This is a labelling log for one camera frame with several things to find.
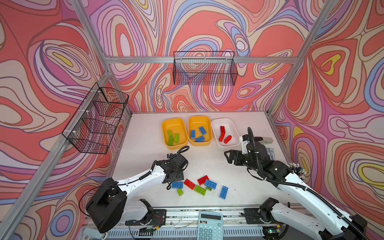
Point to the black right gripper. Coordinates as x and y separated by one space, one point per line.
238 154

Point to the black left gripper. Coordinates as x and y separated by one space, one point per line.
180 176

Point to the red lego brick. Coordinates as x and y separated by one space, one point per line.
189 184
202 180
222 129
227 139
222 137

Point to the small green lego brick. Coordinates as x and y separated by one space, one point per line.
180 192

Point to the blue lego brick studs up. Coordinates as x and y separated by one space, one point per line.
202 130

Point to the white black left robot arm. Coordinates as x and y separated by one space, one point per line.
114 202

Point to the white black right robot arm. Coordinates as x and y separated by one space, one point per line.
328 222

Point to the black and beige stapler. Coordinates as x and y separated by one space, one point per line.
264 141

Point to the yellow left plastic container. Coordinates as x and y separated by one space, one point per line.
177 126

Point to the yellow plastic container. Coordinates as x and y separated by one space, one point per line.
194 123
177 126

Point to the white plastic container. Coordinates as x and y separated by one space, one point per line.
230 130

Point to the yellow middle plastic container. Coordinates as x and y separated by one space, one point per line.
194 123

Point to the cup of pencils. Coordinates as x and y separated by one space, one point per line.
298 170

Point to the teal calculator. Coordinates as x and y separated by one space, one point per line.
210 226

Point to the black wire basket left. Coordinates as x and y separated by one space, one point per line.
100 114

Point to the black wire basket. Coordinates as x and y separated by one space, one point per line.
208 68
100 114

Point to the black wire basket back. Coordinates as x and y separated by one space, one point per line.
208 68

